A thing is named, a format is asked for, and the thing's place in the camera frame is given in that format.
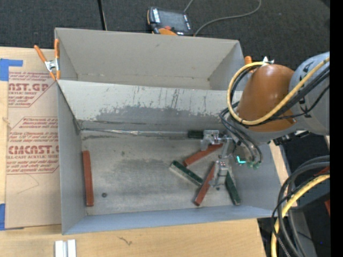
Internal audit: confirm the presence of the grey metal bin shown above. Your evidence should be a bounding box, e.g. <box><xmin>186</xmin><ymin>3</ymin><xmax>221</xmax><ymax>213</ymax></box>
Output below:
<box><xmin>54</xmin><ymin>27</ymin><xmax>282</xmax><ymax>236</ymax></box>

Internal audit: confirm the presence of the red-brown flat block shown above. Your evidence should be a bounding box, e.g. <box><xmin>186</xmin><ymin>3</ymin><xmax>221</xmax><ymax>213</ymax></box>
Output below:
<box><xmin>81</xmin><ymin>150</ymin><xmax>95</xmax><ymax>207</ymax></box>
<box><xmin>183</xmin><ymin>142</ymin><xmax>223</xmax><ymax>168</ymax></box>
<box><xmin>193</xmin><ymin>162</ymin><xmax>217</xmax><ymax>207</ymax></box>

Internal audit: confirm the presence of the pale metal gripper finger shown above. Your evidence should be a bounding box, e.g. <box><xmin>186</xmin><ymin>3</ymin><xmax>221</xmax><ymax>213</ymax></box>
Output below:
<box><xmin>200</xmin><ymin>130</ymin><xmax>225</xmax><ymax>152</ymax></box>
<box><xmin>211</xmin><ymin>160</ymin><xmax>230</xmax><ymax>190</ymax></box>

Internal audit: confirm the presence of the brown cardboard board red print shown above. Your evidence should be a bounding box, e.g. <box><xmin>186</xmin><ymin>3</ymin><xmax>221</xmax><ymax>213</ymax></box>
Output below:
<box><xmin>0</xmin><ymin>46</ymin><xmax>63</xmax><ymax>230</ymax></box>

